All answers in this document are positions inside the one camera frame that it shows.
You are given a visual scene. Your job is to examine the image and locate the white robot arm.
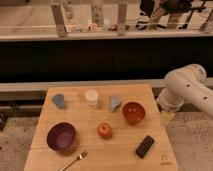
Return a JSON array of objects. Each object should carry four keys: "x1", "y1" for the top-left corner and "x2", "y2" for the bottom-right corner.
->
[{"x1": 156, "y1": 64, "x2": 213, "y2": 119}]

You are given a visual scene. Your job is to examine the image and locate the red apple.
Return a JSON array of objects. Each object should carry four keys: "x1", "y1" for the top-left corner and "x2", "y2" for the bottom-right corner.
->
[{"x1": 97, "y1": 123, "x2": 112, "y2": 139}]

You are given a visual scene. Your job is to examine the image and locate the grey blue small object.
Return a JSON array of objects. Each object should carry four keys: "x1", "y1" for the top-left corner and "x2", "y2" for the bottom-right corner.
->
[{"x1": 109, "y1": 96, "x2": 121, "y2": 112}]

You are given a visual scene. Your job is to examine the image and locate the red bowl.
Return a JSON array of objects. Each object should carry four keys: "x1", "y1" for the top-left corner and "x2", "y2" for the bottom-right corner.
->
[{"x1": 122, "y1": 102, "x2": 145, "y2": 125}]

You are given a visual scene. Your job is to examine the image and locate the grey railing post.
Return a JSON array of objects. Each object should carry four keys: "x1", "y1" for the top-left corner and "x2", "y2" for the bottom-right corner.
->
[
  {"x1": 51, "y1": 4, "x2": 67, "y2": 37},
  {"x1": 117, "y1": 2, "x2": 127, "y2": 36},
  {"x1": 91, "y1": 0, "x2": 104, "y2": 27}
]

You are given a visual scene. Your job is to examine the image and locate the silver metal fork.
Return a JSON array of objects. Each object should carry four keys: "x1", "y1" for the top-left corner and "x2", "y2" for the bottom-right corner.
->
[{"x1": 58, "y1": 151, "x2": 88, "y2": 171}]

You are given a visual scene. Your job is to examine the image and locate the purple bowl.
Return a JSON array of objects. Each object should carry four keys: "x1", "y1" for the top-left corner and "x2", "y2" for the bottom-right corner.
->
[{"x1": 47, "y1": 122, "x2": 76, "y2": 151}]

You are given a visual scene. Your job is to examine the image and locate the grey railing post left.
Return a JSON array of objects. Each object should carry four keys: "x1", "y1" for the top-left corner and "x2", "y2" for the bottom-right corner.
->
[{"x1": 51, "y1": 4, "x2": 67, "y2": 37}]

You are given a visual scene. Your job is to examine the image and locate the grey railing post right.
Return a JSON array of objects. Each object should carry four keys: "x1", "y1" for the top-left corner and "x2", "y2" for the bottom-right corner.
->
[{"x1": 117, "y1": 2, "x2": 127, "y2": 36}]

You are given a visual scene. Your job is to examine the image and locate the black office chair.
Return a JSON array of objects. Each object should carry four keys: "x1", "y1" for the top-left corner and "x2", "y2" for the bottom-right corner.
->
[{"x1": 140, "y1": 0, "x2": 213, "y2": 30}]

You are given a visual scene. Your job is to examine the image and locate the person in beige trousers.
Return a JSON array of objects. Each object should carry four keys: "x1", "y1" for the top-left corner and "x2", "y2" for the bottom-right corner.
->
[{"x1": 147, "y1": 0, "x2": 193, "y2": 30}]

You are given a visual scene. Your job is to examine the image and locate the grey railing post middle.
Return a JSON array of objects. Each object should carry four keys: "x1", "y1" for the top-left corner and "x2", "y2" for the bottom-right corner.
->
[{"x1": 91, "y1": 0, "x2": 104, "y2": 27}]

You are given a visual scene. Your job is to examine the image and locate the white cup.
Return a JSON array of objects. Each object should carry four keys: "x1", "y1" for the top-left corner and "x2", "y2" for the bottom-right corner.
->
[{"x1": 84, "y1": 89, "x2": 99, "y2": 106}]

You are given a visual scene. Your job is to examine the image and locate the blue cup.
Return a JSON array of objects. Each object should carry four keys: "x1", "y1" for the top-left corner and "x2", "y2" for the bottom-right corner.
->
[{"x1": 52, "y1": 94, "x2": 65, "y2": 109}]

